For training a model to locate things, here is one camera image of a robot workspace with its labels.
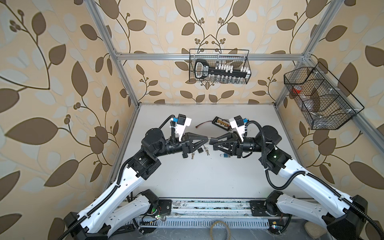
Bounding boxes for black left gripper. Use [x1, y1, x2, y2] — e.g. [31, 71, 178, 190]
[150, 131, 206, 160]

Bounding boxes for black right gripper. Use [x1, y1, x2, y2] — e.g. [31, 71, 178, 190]
[213, 132, 267, 160]

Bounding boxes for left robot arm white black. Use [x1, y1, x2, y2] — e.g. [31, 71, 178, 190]
[58, 115, 210, 240]

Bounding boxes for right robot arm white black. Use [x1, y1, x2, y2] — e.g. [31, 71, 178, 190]
[210, 119, 384, 240]

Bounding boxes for black charging board yellow connectors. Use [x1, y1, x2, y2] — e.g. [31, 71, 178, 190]
[212, 117, 232, 132]

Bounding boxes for black tool set in basket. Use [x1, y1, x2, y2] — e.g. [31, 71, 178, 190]
[192, 60, 251, 79]

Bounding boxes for red item in basket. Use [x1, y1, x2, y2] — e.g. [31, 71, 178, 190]
[292, 85, 303, 95]

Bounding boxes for aluminium back crossbar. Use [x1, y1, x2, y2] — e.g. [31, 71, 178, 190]
[115, 52, 305, 62]

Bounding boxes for beige foam roll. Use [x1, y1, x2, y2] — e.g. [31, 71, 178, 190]
[304, 222, 327, 239]

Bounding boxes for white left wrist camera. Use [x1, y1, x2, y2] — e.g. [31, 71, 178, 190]
[170, 114, 192, 142]

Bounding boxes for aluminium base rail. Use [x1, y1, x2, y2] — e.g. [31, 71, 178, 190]
[86, 196, 335, 230]

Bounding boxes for back wire basket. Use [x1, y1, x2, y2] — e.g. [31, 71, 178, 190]
[189, 48, 252, 85]

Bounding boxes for wire basket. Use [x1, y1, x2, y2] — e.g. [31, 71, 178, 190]
[189, 48, 252, 85]
[284, 62, 365, 130]

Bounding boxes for rope ring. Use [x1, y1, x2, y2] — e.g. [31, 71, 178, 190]
[209, 220, 232, 240]

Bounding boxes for right wire basket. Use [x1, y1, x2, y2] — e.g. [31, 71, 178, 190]
[284, 62, 365, 130]

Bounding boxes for aluminium frame post right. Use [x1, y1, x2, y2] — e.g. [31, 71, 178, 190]
[274, 0, 344, 108]

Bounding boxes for aluminium frame post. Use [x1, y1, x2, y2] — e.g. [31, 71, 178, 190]
[85, 1, 140, 109]
[274, 0, 344, 108]

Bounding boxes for aluminium frame post left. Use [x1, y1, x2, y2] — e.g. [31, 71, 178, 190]
[85, 1, 140, 109]

